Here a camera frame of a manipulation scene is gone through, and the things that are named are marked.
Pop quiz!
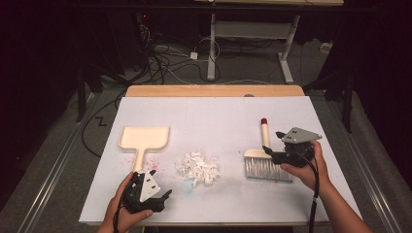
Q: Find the wooden table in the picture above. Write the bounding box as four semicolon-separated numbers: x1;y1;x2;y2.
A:
124;84;305;98

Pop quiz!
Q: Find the person's right hand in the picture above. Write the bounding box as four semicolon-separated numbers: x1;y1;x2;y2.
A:
281;140;331;192

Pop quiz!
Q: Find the black floor cable loop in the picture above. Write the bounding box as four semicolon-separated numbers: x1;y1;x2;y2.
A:
81;93;128;159

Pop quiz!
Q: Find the white metal desk frame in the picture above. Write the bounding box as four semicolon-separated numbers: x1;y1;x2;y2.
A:
193;0;344;84

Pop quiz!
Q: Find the tangle of floor cables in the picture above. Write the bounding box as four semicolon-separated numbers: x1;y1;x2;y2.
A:
135;13;224;85

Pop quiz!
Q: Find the cream plastic dustpan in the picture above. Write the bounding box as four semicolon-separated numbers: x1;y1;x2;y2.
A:
118;125;171;173

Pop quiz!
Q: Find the cream brush with red tip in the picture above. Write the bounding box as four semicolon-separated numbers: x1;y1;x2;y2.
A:
243;117;294;183

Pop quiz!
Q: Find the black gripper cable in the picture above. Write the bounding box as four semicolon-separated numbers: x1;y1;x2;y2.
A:
111;183;135;233
299;150;322;233

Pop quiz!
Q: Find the white foam board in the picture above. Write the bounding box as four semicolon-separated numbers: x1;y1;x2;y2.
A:
78;95;363;225

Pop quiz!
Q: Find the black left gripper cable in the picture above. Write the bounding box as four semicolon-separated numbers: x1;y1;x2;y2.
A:
111;183;135;233

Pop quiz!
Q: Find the pile of white paper scraps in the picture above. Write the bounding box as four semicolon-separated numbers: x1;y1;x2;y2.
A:
175;151;222;187

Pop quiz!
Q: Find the metal floor rail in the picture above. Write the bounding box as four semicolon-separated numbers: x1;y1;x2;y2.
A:
324;96;404;233
17;91;98;233

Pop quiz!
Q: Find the person's left hand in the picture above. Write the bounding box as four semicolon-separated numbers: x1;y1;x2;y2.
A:
102;172;154;227

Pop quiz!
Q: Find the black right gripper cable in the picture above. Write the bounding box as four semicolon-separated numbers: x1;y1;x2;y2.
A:
299;150;322;233

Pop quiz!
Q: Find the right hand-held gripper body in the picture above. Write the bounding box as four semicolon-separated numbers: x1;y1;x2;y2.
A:
271;126;324;169

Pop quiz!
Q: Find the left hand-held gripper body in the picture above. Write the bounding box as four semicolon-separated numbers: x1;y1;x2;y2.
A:
121;171;164;215

